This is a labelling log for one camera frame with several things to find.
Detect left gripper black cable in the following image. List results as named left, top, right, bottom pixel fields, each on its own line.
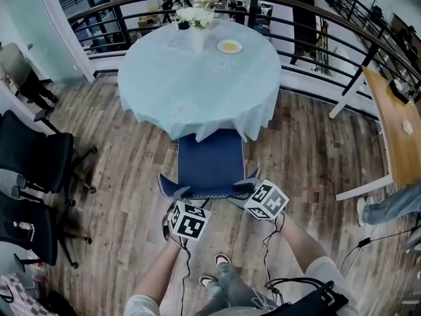
left=161, top=205, right=192, bottom=316

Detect checked tablecloth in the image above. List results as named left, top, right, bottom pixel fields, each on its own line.
left=0, top=273, right=45, bottom=316

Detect white flower vase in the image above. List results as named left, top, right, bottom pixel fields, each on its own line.
left=176, top=0, right=216, bottom=52

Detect black floor cable with adapter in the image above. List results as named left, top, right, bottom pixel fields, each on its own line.
left=340, top=225, right=421, bottom=276

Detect small yellow plate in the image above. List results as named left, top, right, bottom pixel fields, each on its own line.
left=216, top=39, right=243, bottom=54

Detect curved black railing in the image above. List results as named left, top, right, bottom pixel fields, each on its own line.
left=67, top=0, right=421, bottom=111

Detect black pedestal side table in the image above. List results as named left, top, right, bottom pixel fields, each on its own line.
left=42, top=290, right=79, bottom=316

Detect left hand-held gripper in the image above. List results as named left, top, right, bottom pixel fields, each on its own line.
left=167, top=186, right=212, bottom=242

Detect black equipment bag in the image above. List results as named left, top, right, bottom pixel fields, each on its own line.
left=266, top=280, right=349, bottom=316

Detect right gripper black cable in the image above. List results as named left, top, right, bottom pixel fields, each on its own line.
left=262, top=213, right=285, bottom=288

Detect person's white shirt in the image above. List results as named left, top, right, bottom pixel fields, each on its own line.
left=123, top=255, right=359, bottom=316

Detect blue padded chair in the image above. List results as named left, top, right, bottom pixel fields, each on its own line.
left=157, top=128, right=263, bottom=210

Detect person's sneaker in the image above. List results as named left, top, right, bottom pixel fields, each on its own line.
left=215, top=253, right=233, bottom=269
left=199, top=274, right=218, bottom=289

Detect wooden desk with white legs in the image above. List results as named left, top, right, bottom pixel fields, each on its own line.
left=328, top=65, right=421, bottom=201

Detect person's left sneaker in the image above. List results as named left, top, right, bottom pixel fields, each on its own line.
left=199, top=274, right=218, bottom=289

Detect person's left forearm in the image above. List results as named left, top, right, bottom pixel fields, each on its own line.
left=133, top=235, right=184, bottom=305

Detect clear water bottle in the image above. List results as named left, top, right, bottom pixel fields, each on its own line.
left=12, top=221, right=36, bottom=242

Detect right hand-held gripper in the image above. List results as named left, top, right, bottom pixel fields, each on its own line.
left=226, top=176, right=290, bottom=223

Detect round table light-blue cloth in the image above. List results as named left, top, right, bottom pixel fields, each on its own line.
left=117, top=20, right=282, bottom=143

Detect black box on desk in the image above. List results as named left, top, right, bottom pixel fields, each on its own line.
left=389, top=80, right=411, bottom=104

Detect red labelled bottle pack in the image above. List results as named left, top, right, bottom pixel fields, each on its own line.
left=26, top=258, right=49, bottom=284

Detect black mesh office chair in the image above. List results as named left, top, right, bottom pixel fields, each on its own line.
left=0, top=189, right=93, bottom=273
left=0, top=109, right=99, bottom=196

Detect person's right forearm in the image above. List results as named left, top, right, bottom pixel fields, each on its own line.
left=278, top=213, right=331, bottom=273

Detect person's right sneaker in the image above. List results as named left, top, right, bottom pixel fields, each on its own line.
left=215, top=253, right=233, bottom=269

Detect person's grey jeans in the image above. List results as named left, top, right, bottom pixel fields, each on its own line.
left=197, top=263, right=279, bottom=316

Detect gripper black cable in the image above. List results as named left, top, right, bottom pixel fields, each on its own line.
left=161, top=205, right=192, bottom=316
left=262, top=213, right=285, bottom=288

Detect frosted glass door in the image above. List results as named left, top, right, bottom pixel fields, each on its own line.
left=3, top=0, right=96, bottom=85

